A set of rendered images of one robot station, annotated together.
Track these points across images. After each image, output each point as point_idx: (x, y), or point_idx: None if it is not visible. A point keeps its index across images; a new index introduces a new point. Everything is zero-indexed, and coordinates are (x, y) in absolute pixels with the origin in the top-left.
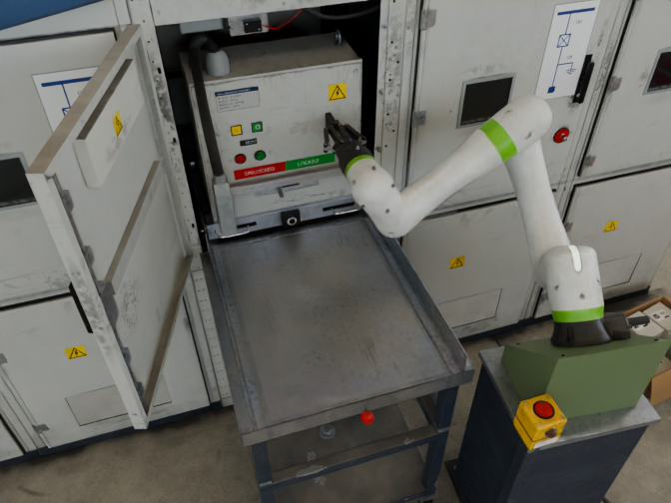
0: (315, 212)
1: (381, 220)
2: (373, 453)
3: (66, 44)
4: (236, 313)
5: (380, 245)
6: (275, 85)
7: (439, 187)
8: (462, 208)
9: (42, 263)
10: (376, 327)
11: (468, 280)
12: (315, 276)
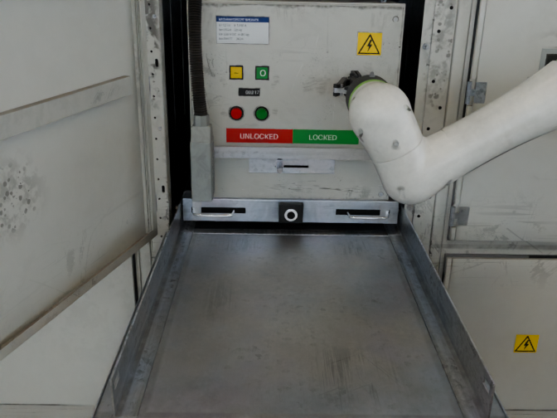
0: (324, 212)
1: (387, 162)
2: None
3: None
4: (172, 289)
5: (403, 260)
6: (290, 20)
7: (481, 129)
8: (538, 254)
9: None
10: (361, 341)
11: (544, 381)
12: (297, 275)
